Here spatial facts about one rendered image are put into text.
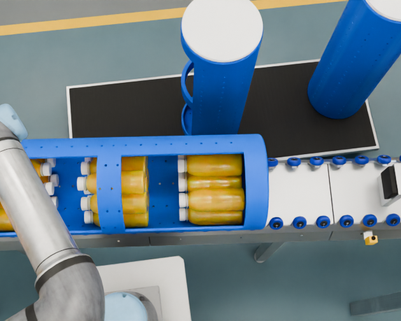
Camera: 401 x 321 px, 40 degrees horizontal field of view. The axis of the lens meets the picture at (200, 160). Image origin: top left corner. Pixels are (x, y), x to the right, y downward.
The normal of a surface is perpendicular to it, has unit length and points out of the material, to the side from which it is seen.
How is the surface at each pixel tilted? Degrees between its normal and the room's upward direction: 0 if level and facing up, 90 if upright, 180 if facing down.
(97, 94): 0
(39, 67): 0
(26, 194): 19
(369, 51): 90
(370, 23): 90
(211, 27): 0
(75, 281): 23
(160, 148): 30
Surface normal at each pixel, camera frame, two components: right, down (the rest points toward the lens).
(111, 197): 0.04, 0.18
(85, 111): 0.03, -0.31
